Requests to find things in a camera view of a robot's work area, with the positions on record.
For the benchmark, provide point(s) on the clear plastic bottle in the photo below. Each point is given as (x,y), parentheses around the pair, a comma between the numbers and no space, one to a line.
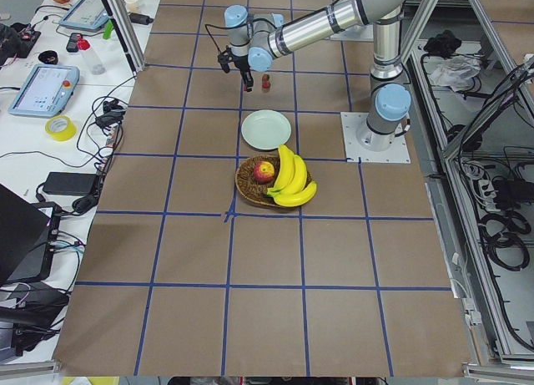
(90,57)

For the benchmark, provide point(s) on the brown wicker basket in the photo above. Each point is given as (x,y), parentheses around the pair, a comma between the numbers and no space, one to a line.
(247,185)

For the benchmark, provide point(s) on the black laptop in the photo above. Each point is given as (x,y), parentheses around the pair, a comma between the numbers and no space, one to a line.
(27,233)

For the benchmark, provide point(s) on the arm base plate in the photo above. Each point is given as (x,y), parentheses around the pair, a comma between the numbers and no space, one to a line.
(365,146)

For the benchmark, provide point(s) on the aluminium frame post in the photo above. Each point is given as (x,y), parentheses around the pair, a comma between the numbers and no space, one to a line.
(123,27)

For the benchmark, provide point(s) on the yellow tape roll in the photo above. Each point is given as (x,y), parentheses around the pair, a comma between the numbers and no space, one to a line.
(60,128)

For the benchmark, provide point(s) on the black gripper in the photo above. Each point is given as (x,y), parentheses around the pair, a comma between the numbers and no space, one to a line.
(243,64)

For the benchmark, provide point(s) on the far blue teach pendant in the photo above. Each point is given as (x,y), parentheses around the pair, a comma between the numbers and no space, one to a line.
(86,15)

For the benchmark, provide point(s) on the light green plate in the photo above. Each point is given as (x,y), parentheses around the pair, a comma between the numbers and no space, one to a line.
(266,129)

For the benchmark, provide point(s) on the black power adapter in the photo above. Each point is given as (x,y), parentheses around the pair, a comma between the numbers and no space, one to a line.
(68,183)

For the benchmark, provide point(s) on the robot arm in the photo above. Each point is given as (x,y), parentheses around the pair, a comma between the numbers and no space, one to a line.
(256,40)

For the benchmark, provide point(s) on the near blue teach pendant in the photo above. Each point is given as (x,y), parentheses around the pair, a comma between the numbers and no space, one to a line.
(46,91)

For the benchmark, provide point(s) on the blue teach pendant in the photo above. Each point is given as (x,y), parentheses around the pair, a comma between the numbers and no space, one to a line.
(86,15)
(46,91)

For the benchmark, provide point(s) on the red apple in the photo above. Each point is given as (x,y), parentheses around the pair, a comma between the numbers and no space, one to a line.
(263,172)

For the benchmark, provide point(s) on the yellow banana bunch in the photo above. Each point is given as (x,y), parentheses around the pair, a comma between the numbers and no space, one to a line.
(291,188)

